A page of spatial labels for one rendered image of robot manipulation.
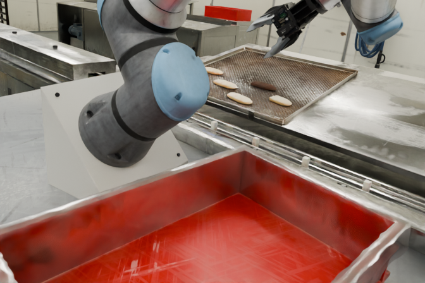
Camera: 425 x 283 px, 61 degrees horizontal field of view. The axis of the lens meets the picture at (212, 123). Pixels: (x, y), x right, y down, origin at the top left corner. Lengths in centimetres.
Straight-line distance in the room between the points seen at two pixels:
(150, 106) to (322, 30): 436
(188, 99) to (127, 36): 15
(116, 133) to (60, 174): 15
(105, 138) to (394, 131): 71
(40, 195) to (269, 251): 43
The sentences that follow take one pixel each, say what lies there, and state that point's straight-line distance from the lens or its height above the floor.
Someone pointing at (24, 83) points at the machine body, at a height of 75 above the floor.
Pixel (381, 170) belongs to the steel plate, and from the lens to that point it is 101.
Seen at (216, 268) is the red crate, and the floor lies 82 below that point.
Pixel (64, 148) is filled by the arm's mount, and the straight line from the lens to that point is 71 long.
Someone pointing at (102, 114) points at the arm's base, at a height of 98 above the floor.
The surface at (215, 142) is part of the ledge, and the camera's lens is 88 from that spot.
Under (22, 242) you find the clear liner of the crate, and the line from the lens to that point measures 52.
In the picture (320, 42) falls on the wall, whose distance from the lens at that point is 488.
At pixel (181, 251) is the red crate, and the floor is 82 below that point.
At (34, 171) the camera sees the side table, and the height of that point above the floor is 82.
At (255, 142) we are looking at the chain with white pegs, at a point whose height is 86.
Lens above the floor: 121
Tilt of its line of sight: 20 degrees down
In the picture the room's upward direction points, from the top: 6 degrees clockwise
